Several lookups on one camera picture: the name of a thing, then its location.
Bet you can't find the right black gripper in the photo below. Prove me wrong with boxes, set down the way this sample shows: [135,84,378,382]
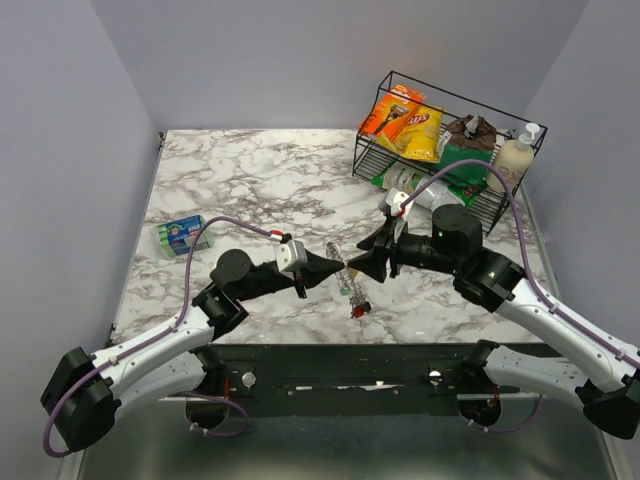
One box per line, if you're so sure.
[346,216,461,284]

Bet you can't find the dark green bag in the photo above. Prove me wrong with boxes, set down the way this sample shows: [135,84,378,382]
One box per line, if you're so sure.
[439,143,494,187]

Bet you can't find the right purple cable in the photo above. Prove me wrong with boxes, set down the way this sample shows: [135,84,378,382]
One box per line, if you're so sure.
[399,159,640,361]

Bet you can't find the black wire basket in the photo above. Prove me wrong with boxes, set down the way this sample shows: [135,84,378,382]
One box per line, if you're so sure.
[352,70,548,234]

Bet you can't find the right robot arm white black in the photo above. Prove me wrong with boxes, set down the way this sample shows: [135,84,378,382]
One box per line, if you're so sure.
[347,204,639,440]

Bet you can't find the orange razor package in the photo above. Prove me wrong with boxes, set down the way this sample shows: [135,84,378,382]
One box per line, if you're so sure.
[359,84,426,140]

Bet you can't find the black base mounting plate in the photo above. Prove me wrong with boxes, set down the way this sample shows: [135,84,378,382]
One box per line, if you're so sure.
[102,341,521,418]

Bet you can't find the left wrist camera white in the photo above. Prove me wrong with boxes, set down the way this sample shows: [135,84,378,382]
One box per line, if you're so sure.
[274,240,308,275]

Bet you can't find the cream lotion pump bottle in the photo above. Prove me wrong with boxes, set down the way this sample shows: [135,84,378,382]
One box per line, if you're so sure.
[486,123,541,193]

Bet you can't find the brown crumpled bag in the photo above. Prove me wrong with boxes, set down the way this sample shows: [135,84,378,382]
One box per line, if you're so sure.
[446,115,497,152]

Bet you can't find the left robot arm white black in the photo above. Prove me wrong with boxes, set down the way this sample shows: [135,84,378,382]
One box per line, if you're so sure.
[40,241,344,458]

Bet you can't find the aluminium frame rail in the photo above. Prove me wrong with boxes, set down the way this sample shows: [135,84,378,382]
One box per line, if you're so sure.
[59,357,636,480]

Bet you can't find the yellow chips bag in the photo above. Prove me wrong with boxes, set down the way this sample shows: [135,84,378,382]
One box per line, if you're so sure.
[375,105,443,164]

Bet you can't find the metal keyring holder with rings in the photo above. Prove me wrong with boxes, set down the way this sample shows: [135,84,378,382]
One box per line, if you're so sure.
[325,242,371,318]

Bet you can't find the green sponge pack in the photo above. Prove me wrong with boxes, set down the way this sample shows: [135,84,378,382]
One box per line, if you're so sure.
[151,215,214,259]

